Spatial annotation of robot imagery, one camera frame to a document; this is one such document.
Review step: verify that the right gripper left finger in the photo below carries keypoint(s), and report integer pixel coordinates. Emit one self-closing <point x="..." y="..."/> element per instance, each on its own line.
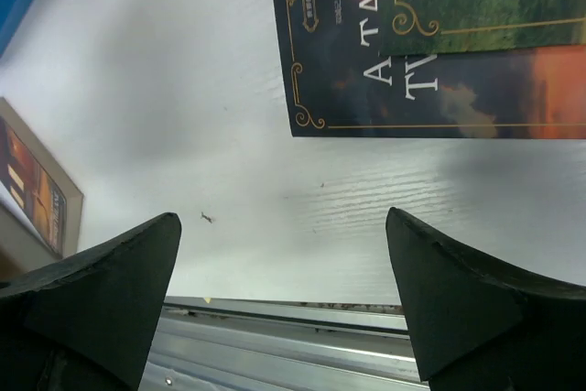
<point x="87" y="322"/>

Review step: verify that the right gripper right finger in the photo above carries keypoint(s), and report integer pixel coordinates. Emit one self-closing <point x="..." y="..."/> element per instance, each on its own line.
<point x="476" y="322"/>

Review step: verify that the Edward Tulane book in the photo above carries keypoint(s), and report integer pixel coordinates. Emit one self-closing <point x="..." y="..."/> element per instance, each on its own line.
<point x="41" y="206"/>

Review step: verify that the Animal Farm book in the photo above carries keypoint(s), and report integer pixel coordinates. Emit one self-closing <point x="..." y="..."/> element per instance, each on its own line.
<point x="415" y="27"/>

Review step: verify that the Tale of Two Cities book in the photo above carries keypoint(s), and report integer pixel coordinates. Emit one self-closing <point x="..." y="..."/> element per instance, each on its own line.
<point x="337" y="83"/>

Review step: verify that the aluminium mounting rail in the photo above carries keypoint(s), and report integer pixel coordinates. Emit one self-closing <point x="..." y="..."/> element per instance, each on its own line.
<point x="230" y="344"/>

